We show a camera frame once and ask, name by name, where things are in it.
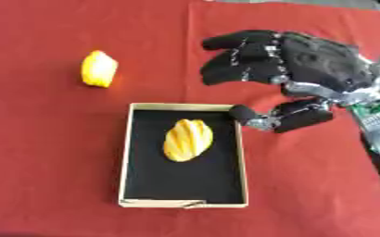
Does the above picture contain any tan box with black inside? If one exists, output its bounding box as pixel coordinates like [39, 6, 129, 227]
[117, 102, 250, 209]

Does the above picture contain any yellow ridged toy fruit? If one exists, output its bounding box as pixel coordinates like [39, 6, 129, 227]
[80, 49, 120, 89]
[162, 118, 215, 163]

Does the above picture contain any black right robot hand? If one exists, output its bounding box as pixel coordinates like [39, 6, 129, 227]
[199, 29, 378, 134]

